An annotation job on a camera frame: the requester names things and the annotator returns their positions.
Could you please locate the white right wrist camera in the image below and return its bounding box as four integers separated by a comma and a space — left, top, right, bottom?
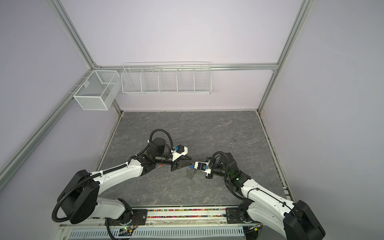
194, 162, 212, 175

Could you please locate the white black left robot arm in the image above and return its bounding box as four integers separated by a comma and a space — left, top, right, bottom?
52, 138, 193, 225

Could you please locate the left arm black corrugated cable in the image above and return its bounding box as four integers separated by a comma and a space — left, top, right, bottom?
51, 128, 175, 223

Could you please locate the small white mesh basket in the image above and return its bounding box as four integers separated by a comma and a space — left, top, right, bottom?
74, 70, 121, 111

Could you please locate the aluminium frame corner post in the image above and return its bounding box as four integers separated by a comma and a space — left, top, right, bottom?
258, 0, 315, 114

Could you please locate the left aluminium frame post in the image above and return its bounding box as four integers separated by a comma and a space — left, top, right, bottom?
47, 1, 123, 116

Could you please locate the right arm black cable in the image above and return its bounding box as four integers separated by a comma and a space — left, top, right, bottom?
208, 151, 296, 209

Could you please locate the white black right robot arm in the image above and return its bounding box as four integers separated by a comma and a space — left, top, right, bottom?
194, 152, 326, 240

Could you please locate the white vented cable duct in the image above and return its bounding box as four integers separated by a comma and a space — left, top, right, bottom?
67, 226, 245, 240

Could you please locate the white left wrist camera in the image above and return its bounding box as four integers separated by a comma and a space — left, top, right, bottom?
172, 145, 188, 162

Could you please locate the long white wire basket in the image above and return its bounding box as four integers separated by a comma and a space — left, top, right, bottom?
121, 62, 212, 95

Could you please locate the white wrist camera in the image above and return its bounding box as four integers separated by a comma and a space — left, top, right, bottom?
194, 162, 212, 175
172, 145, 188, 162

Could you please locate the aluminium base rail with beads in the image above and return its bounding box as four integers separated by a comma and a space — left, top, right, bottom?
59, 206, 310, 227

